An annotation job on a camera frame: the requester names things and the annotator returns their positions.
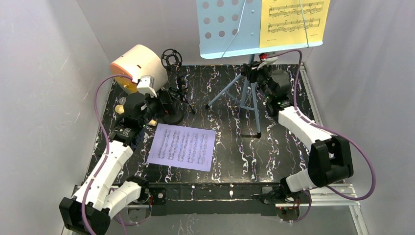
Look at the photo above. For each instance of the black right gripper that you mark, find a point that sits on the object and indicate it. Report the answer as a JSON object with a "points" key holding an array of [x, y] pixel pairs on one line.
{"points": [[254, 75]]}

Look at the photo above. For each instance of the yellow sheet music page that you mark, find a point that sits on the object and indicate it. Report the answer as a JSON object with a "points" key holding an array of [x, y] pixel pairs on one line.
{"points": [[293, 23]]}

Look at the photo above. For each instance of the aluminium frame rail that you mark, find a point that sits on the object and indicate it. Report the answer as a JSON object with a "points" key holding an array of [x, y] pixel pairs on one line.
{"points": [[221, 198]]}

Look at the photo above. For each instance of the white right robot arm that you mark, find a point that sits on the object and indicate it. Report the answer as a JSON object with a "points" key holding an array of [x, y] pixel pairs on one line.
{"points": [[329, 155]]}

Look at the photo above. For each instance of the black tripod microphone stand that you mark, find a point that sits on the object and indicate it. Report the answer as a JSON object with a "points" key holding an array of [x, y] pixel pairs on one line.
{"points": [[172, 60]]}

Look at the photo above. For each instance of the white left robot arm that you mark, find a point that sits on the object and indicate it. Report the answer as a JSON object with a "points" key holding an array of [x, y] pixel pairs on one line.
{"points": [[110, 162]]}

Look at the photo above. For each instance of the beige microphone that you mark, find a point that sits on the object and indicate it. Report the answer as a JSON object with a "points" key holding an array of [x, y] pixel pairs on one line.
{"points": [[120, 110]]}

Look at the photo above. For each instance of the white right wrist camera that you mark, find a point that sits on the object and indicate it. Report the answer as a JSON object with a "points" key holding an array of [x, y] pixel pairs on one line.
{"points": [[266, 59]]}

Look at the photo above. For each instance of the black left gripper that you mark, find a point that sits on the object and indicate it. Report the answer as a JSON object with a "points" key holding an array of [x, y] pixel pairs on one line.
{"points": [[165, 105]]}

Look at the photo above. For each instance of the lavender sheet music page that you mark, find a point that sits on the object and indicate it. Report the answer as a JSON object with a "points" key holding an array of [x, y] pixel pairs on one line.
{"points": [[182, 147]]}

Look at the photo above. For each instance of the black round microphone stand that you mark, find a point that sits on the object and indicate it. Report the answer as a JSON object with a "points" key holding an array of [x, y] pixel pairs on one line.
{"points": [[173, 113]]}

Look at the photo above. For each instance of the blue music stand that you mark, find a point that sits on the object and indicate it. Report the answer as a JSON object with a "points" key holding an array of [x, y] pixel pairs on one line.
{"points": [[229, 28]]}

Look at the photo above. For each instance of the white and orange drum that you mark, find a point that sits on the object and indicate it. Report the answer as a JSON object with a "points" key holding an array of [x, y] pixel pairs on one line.
{"points": [[135, 63]]}

